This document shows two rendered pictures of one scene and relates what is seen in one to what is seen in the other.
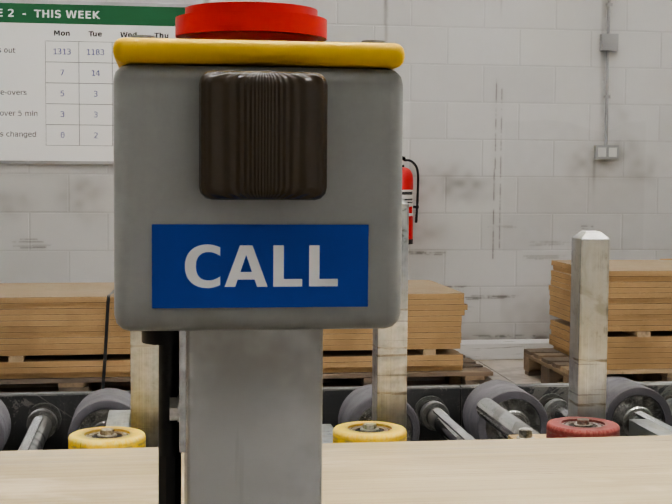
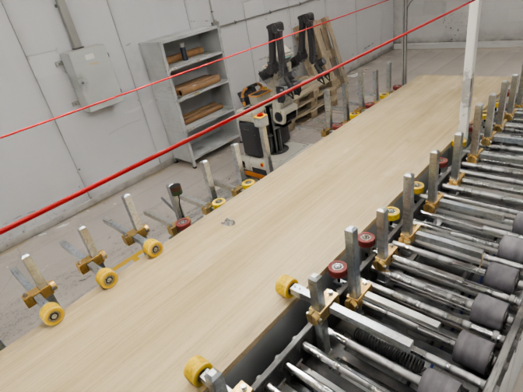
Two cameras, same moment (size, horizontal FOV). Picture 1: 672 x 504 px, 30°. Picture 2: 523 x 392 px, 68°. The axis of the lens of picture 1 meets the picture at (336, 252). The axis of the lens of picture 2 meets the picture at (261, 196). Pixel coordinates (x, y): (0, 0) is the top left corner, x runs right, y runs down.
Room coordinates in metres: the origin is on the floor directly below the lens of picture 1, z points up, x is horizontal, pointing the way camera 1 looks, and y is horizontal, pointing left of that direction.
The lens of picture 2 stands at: (2.28, -1.40, 1.99)
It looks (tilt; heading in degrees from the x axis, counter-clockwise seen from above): 29 degrees down; 146
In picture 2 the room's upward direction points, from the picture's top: 11 degrees counter-clockwise
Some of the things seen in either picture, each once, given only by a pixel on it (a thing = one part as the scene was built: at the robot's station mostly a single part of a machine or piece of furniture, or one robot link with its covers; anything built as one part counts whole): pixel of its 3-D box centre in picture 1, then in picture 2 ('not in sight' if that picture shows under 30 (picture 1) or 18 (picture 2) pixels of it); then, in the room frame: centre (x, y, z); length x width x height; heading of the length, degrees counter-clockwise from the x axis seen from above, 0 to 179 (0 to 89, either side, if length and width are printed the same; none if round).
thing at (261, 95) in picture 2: not in sight; (260, 97); (-1.01, 1.05, 0.87); 0.23 x 0.15 x 0.11; 98
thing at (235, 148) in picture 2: not in sight; (241, 177); (0.37, -0.23, 0.90); 0.04 x 0.04 x 0.48; 8
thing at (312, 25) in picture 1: (251, 42); not in sight; (0.34, 0.02, 1.22); 0.04 x 0.04 x 0.02
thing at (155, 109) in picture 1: (251, 196); (261, 120); (0.34, 0.02, 1.18); 0.07 x 0.07 x 0.08; 8
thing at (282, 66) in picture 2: not in sight; (280, 49); (-0.42, 0.91, 1.40); 0.11 x 0.06 x 0.43; 98
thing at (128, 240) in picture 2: not in sight; (136, 234); (0.48, -1.00, 0.95); 0.14 x 0.06 x 0.05; 98
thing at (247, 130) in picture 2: not in sight; (265, 123); (-0.99, 1.05, 0.59); 0.55 x 0.34 x 0.83; 98
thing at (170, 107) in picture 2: not in sight; (195, 97); (-2.22, 0.93, 0.78); 0.90 x 0.45 x 1.55; 98
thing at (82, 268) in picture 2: not in sight; (92, 260); (0.51, -1.25, 0.95); 0.14 x 0.06 x 0.05; 98
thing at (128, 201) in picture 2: not in sight; (140, 232); (0.48, -0.98, 0.94); 0.04 x 0.04 x 0.48; 8
